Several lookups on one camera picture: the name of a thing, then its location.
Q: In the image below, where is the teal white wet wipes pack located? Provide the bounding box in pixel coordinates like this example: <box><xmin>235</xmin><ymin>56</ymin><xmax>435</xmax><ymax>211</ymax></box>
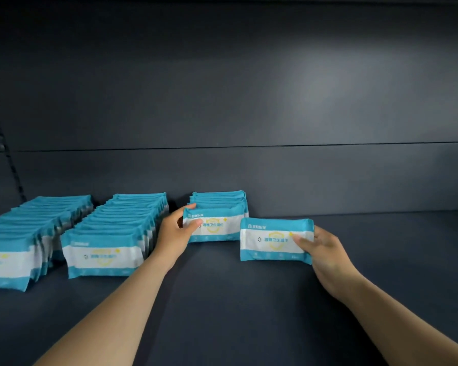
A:
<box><xmin>192</xmin><ymin>190</ymin><xmax>247</xmax><ymax>197</ymax></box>
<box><xmin>182</xmin><ymin>204</ymin><xmax>248</xmax><ymax>244</ymax></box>
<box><xmin>190</xmin><ymin>194</ymin><xmax>248</xmax><ymax>205</ymax></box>
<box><xmin>189</xmin><ymin>198</ymin><xmax>249</xmax><ymax>218</ymax></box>
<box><xmin>239</xmin><ymin>217</ymin><xmax>315</xmax><ymax>266</ymax></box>

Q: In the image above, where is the person's left forearm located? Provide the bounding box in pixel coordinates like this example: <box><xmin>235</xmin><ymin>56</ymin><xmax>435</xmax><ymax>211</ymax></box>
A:
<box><xmin>34</xmin><ymin>254</ymin><xmax>177</xmax><ymax>366</ymax></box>

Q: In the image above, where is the person's left hand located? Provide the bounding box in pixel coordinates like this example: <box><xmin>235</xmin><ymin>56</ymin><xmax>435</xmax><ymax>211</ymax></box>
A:
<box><xmin>152</xmin><ymin>203</ymin><xmax>204</xmax><ymax>271</ymax></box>

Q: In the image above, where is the person's right hand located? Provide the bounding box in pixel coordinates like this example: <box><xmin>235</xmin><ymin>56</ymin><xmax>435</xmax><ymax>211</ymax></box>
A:
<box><xmin>292</xmin><ymin>225</ymin><xmax>364</xmax><ymax>304</ymax></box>

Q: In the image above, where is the row of teal wipes packets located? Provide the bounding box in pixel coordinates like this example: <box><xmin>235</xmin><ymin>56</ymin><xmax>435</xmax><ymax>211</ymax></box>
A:
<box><xmin>0</xmin><ymin>195</ymin><xmax>94</xmax><ymax>293</ymax></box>
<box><xmin>60</xmin><ymin>192</ymin><xmax>170</xmax><ymax>280</ymax></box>

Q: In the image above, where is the person's right forearm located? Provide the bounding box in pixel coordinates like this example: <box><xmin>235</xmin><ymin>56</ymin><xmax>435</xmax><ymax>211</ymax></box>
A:
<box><xmin>339</xmin><ymin>275</ymin><xmax>458</xmax><ymax>366</ymax></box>

